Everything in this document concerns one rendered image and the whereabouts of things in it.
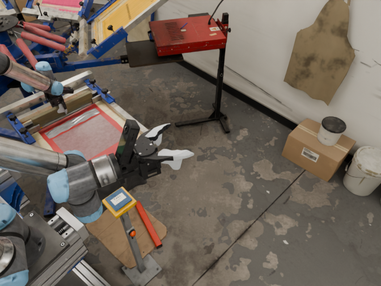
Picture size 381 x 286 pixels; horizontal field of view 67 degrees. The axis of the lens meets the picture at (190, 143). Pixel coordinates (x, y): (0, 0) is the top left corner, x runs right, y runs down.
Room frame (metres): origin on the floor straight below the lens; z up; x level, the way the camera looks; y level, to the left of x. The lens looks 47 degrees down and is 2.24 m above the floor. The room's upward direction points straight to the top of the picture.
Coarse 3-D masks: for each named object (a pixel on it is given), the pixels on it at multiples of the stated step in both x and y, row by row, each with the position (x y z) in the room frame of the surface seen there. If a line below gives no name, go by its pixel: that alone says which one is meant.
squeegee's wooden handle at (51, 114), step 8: (80, 96) 1.53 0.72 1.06; (88, 96) 1.56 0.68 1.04; (72, 104) 1.47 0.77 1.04; (80, 104) 1.51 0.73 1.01; (48, 112) 1.37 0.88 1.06; (56, 112) 1.40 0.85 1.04; (64, 112) 1.43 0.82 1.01; (32, 120) 1.30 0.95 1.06; (40, 120) 1.32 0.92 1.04; (48, 120) 1.35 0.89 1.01
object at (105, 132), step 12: (84, 108) 1.53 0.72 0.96; (96, 108) 1.53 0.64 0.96; (96, 120) 1.41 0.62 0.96; (108, 120) 1.41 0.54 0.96; (84, 132) 1.30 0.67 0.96; (96, 132) 1.30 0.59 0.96; (108, 132) 1.30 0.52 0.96; (120, 132) 1.30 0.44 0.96; (96, 144) 1.20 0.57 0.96; (108, 144) 1.20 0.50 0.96
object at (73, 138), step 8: (64, 120) 1.41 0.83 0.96; (48, 128) 1.34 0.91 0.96; (72, 128) 1.34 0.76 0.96; (56, 136) 1.27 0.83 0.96; (64, 136) 1.27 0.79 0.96; (72, 136) 1.27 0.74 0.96; (80, 136) 1.27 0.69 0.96; (56, 144) 1.20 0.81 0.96; (64, 144) 1.20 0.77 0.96; (72, 144) 1.20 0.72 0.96; (80, 144) 1.20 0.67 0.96; (88, 144) 1.20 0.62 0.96; (88, 152) 1.13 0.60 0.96; (96, 152) 1.13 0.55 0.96; (88, 160) 1.07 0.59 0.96
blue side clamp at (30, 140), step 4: (16, 120) 1.36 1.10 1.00; (12, 124) 1.32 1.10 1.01; (16, 124) 1.33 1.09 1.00; (20, 124) 1.33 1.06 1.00; (16, 128) 1.28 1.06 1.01; (16, 132) 1.31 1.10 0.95; (28, 132) 1.25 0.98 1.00; (20, 136) 1.23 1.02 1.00; (28, 136) 1.22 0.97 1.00; (24, 140) 1.18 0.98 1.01; (28, 140) 1.19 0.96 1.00; (32, 140) 1.19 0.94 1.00
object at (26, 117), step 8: (80, 88) 1.72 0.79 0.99; (88, 88) 1.73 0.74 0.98; (64, 96) 1.62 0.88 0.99; (72, 96) 1.64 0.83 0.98; (48, 104) 1.53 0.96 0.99; (112, 104) 1.53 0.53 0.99; (32, 112) 1.45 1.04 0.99; (40, 112) 1.47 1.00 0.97; (120, 112) 1.45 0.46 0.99; (24, 120) 1.40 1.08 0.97; (136, 120) 1.37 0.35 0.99; (144, 128) 1.30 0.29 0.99; (32, 144) 1.17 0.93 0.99
